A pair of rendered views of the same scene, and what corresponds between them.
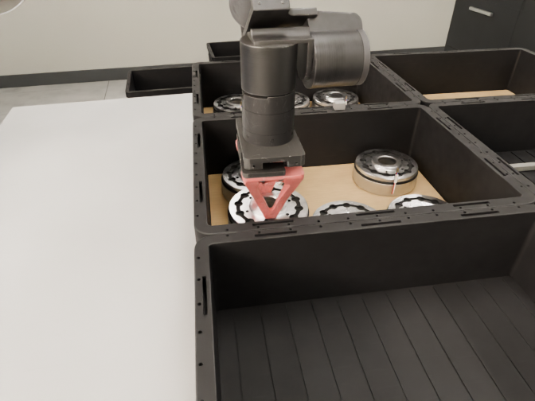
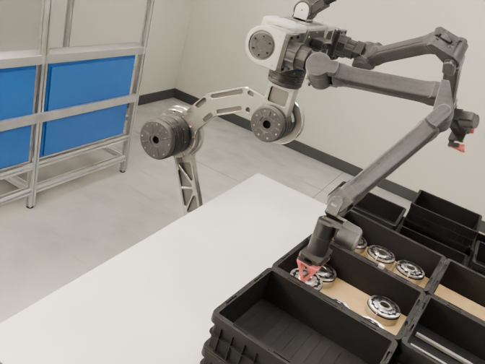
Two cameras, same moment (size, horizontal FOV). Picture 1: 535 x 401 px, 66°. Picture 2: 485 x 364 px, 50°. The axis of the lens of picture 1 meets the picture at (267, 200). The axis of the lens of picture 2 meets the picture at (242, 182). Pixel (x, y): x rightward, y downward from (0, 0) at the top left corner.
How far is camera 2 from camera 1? 1.09 m
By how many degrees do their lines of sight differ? 32
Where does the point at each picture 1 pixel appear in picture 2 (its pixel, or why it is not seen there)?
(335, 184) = (355, 300)
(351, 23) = (357, 231)
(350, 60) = (348, 242)
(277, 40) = (327, 223)
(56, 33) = (328, 120)
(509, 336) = not seen: outside the picture
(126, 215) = (265, 258)
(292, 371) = (268, 325)
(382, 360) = (296, 344)
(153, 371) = not seen: hidden behind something
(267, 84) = (318, 234)
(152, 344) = not seen: hidden behind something
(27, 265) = (215, 250)
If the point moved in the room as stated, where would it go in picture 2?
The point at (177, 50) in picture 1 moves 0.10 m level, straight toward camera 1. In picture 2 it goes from (413, 177) to (411, 180)
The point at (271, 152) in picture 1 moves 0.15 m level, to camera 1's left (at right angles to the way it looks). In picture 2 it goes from (309, 256) to (270, 229)
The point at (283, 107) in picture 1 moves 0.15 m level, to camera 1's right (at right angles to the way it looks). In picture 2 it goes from (320, 243) to (366, 273)
